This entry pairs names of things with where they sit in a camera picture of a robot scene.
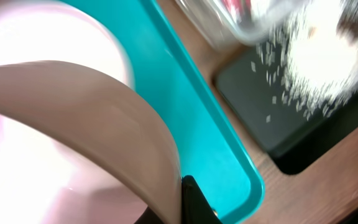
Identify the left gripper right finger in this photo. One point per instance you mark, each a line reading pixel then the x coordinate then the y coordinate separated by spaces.
pixel 195 208

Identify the large white round plate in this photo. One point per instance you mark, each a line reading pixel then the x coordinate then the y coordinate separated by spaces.
pixel 33 31

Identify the pile of white rice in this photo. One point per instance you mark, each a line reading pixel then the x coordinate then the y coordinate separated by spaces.
pixel 320 65

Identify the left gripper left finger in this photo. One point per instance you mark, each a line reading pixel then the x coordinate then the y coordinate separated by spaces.
pixel 148 217

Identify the teal plastic serving tray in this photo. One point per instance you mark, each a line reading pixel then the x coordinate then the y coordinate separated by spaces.
pixel 167 78

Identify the clear plastic waste bin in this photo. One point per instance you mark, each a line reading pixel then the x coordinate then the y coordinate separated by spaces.
pixel 221 31

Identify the red snack wrapper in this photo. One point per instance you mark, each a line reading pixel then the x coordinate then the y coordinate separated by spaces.
pixel 238 9

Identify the black rectangular tray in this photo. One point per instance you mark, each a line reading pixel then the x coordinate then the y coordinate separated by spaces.
pixel 291 136

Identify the brown food chunk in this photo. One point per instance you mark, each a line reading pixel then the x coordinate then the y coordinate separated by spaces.
pixel 348 23

